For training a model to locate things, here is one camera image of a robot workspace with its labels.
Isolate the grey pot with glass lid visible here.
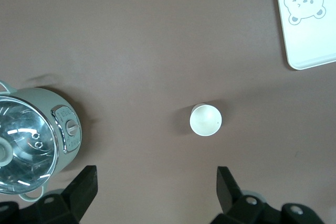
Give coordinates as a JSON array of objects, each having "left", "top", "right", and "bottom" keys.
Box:
[{"left": 0, "top": 79, "right": 82, "bottom": 202}]

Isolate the cream bear print tray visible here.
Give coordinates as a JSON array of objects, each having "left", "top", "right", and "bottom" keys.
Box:
[{"left": 277, "top": 0, "right": 336, "bottom": 71}]

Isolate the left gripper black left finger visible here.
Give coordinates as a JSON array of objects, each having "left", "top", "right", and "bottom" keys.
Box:
[{"left": 0, "top": 165, "right": 99, "bottom": 224}]

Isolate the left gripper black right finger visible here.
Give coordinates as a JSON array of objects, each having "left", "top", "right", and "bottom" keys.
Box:
[{"left": 209, "top": 166, "right": 323, "bottom": 224}]

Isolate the white IKEA cup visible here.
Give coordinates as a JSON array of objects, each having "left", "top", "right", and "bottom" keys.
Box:
[{"left": 189, "top": 103, "right": 223, "bottom": 137}]

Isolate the glass pot lid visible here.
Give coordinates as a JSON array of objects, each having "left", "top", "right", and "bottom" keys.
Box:
[{"left": 0, "top": 95, "right": 58, "bottom": 193}]

